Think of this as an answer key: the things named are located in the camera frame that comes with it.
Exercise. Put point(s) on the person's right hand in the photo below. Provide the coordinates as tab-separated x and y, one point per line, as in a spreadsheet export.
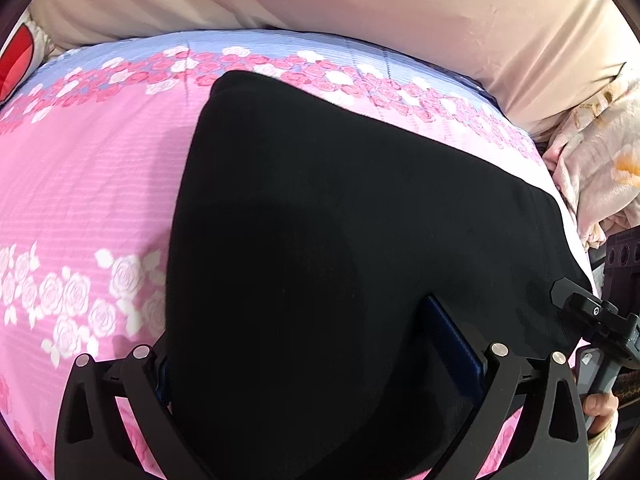
600	407

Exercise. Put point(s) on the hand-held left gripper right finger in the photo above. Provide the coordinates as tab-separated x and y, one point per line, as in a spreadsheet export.
452	345

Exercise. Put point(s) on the pale floral blanket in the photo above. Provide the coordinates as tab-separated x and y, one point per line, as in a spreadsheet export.
600	160

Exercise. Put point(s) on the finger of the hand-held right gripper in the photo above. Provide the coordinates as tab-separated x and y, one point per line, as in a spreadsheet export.
582	302

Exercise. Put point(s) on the person's right forearm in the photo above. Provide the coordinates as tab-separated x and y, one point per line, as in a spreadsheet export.
602	452

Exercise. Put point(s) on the white cartoon face pillow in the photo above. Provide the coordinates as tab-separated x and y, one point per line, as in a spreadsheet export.
15	60

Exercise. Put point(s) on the black pants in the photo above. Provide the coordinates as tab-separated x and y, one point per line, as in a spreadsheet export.
325	260

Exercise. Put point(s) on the pink rose bed sheet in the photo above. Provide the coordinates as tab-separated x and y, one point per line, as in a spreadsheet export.
100	185

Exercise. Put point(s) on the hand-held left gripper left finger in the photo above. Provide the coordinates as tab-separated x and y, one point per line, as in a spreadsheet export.
145	385

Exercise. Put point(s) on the beige pillow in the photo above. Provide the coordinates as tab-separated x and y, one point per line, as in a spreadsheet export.
350	0

